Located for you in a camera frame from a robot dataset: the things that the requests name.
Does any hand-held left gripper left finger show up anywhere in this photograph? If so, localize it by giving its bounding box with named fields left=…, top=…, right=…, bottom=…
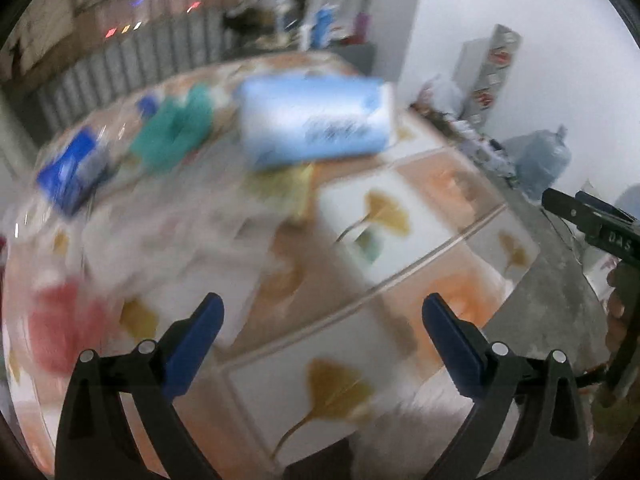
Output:
left=55, top=292, right=225, bottom=480

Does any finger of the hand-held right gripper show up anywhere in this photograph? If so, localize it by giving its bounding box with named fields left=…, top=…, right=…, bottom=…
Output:
left=541, top=189, right=608, bottom=241
left=575, top=191, right=638, bottom=223

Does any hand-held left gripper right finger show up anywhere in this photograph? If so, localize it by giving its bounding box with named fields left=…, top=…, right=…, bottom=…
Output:
left=421, top=293, right=593, bottom=480

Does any white paper towel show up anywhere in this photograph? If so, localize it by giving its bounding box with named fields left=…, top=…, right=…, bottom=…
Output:
left=80, top=180, right=281, bottom=346

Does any yellow snack packet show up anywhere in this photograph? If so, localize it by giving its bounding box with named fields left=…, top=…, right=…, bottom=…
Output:
left=250, top=162, right=318, bottom=221

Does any teal cloth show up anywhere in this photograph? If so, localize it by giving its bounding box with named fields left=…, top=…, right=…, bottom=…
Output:
left=129, top=84, right=216, bottom=173

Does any dark blue packet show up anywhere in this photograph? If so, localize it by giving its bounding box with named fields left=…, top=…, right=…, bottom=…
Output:
left=36, top=127, right=113, bottom=216

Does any clear plastic bottle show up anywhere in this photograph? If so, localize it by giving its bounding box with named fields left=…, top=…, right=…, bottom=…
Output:
left=97, top=95, right=161, bottom=161

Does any light blue tissue pack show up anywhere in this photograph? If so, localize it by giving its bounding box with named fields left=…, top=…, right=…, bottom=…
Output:
left=235, top=76, right=396, bottom=171

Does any person's right hand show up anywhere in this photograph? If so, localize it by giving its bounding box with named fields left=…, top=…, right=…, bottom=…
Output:
left=606, top=270, right=627, bottom=356

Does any empty blue water jug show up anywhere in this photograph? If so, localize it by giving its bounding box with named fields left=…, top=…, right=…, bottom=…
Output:
left=515, top=125, right=572, bottom=200

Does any printed cloth bundle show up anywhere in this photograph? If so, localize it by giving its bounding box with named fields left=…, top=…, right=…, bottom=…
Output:
left=450, top=120, right=518, bottom=186

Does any grey cabinet with patterned cover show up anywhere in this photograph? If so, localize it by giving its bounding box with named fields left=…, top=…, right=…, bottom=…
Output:
left=452, top=24, right=522, bottom=131

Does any leaf and flower printed tablecloth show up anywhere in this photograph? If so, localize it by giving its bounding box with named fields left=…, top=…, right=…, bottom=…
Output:
left=0, top=52, right=543, bottom=480

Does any white plastic bag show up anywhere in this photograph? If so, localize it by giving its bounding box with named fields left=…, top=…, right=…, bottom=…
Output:
left=420, top=74, right=466, bottom=116

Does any metal balcony railing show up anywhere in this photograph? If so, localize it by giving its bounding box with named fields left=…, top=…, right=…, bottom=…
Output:
left=0, top=7, right=226, bottom=126

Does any blue bottle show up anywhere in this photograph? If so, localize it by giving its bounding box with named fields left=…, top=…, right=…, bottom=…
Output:
left=312, top=5, right=336, bottom=48

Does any pile of clothes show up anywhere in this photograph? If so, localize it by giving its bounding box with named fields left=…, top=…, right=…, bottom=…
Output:
left=222, top=0, right=301, bottom=36

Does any hanging pale coat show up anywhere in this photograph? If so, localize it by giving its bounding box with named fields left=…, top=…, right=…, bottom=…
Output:
left=10, top=0, right=76, bottom=68

